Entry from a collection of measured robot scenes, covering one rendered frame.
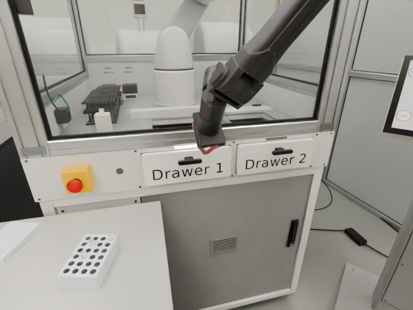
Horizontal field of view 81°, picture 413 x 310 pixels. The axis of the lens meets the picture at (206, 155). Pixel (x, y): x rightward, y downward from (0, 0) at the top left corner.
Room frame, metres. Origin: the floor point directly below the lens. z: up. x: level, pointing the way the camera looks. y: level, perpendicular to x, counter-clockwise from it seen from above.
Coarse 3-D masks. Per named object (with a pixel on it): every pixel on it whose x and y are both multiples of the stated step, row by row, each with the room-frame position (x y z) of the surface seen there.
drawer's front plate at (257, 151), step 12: (252, 144) 0.76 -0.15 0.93; (264, 144) 0.76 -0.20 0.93; (276, 144) 0.77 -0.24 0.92; (288, 144) 0.79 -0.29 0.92; (300, 144) 0.80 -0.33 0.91; (312, 144) 0.81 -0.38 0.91; (240, 156) 0.74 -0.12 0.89; (252, 156) 0.75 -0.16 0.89; (264, 156) 0.77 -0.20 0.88; (276, 156) 0.78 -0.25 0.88; (288, 156) 0.79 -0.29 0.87; (300, 156) 0.80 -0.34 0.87; (240, 168) 0.75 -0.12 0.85; (252, 168) 0.76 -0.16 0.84; (264, 168) 0.77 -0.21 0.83; (276, 168) 0.78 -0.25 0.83; (288, 168) 0.79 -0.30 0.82
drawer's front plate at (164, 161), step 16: (144, 160) 0.67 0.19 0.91; (160, 160) 0.68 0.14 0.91; (176, 160) 0.69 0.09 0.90; (208, 160) 0.72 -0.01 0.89; (224, 160) 0.73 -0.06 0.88; (144, 176) 0.67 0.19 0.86; (160, 176) 0.68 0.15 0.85; (176, 176) 0.69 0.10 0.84; (192, 176) 0.71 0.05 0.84; (208, 176) 0.72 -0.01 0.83; (224, 176) 0.73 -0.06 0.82
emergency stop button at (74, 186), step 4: (72, 180) 0.58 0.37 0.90; (76, 180) 0.58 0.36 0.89; (68, 184) 0.57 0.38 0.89; (72, 184) 0.57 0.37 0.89; (76, 184) 0.57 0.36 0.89; (80, 184) 0.58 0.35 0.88; (68, 188) 0.57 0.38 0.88; (72, 188) 0.57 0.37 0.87; (76, 188) 0.57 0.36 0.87; (80, 188) 0.58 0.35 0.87; (72, 192) 0.57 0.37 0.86; (76, 192) 0.57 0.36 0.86
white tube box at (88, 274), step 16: (96, 240) 0.45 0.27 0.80; (112, 240) 0.45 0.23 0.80; (80, 256) 0.41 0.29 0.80; (96, 256) 0.41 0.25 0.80; (112, 256) 0.43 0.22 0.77; (64, 272) 0.37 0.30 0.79; (80, 272) 0.36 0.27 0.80; (96, 272) 0.36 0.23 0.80; (80, 288) 0.35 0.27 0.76; (96, 288) 0.35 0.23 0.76
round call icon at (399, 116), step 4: (396, 112) 0.82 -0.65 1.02; (400, 112) 0.82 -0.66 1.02; (404, 112) 0.81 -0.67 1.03; (408, 112) 0.81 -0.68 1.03; (412, 112) 0.80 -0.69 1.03; (396, 116) 0.81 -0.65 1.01; (400, 116) 0.81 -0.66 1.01; (404, 116) 0.80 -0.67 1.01; (408, 116) 0.80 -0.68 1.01; (396, 120) 0.80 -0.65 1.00; (400, 120) 0.80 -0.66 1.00; (404, 120) 0.79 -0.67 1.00; (408, 120) 0.79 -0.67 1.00
